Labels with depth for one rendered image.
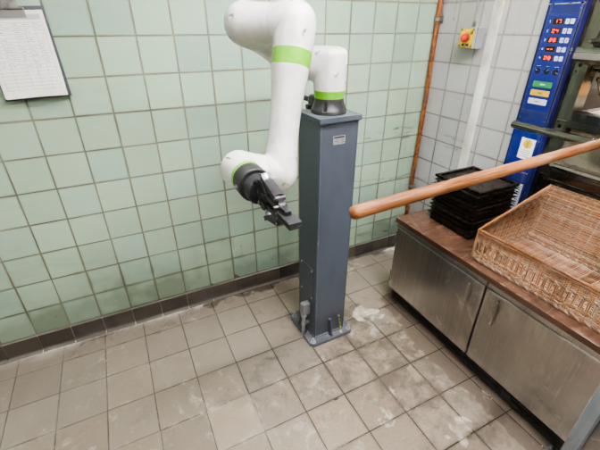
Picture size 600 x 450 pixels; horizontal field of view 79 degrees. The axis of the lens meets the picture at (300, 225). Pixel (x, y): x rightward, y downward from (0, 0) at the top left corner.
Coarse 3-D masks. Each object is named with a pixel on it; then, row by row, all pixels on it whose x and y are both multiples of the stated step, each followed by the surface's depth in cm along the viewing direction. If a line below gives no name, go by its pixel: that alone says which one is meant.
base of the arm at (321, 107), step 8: (304, 96) 162; (312, 96) 153; (312, 104) 150; (320, 104) 145; (328, 104) 144; (336, 104) 145; (344, 104) 149; (312, 112) 149; (320, 112) 146; (328, 112) 144; (336, 112) 145; (344, 112) 148
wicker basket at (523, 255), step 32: (544, 192) 172; (512, 224) 172; (544, 224) 175; (576, 224) 163; (480, 256) 162; (512, 256) 148; (544, 256) 166; (576, 256) 164; (544, 288) 139; (576, 288) 129; (576, 320) 131
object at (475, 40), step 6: (462, 30) 193; (468, 30) 190; (474, 30) 187; (480, 30) 188; (474, 36) 188; (480, 36) 190; (462, 42) 195; (468, 42) 192; (474, 42) 190; (480, 42) 192; (474, 48) 192
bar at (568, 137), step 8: (520, 128) 146; (528, 128) 143; (536, 128) 141; (544, 128) 139; (552, 136) 136; (560, 136) 134; (568, 136) 131; (576, 136) 129; (584, 136) 128; (592, 400) 121; (592, 408) 122; (584, 416) 125; (592, 416) 123; (576, 424) 128; (584, 424) 126; (592, 424) 123; (576, 432) 129; (584, 432) 126; (568, 440) 132; (576, 440) 130; (584, 440) 128; (552, 448) 147; (568, 448) 133; (576, 448) 130
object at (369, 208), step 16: (592, 144) 110; (528, 160) 97; (544, 160) 99; (464, 176) 87; (480, 176) 88; (496, 176) 91; (416, 192) 80; (432, 192) 81; (448, 192) 85; (352, 208) 73; (368, 208) 74; (384, 208) 76
